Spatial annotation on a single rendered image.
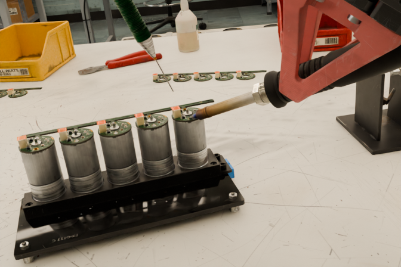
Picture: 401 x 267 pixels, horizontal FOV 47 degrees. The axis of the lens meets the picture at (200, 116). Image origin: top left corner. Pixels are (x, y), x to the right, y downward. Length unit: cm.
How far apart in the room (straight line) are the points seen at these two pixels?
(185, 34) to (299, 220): 45
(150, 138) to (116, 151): 3
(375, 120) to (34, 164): 28
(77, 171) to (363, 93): 26
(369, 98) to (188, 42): 37
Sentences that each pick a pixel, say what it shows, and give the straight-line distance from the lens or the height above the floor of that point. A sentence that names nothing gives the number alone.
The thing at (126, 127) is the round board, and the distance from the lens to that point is 35.
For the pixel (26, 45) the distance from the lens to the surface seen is 84.
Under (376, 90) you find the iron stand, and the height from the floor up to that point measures 80.
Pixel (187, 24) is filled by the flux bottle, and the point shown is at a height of 79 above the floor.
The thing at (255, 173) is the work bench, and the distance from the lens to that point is 39.
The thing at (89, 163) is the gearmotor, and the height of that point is 79.
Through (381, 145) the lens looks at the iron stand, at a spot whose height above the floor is 75.
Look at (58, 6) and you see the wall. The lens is 506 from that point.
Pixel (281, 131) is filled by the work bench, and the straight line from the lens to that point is 46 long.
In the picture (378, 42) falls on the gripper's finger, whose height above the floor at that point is 89.
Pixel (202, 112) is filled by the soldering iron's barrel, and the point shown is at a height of 82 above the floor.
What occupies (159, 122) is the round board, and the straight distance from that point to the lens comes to 35.
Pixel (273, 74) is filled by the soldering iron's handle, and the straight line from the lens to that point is 30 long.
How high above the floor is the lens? 96
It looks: 24 degrees down
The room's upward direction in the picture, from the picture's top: 6 degrees counter-clockwise
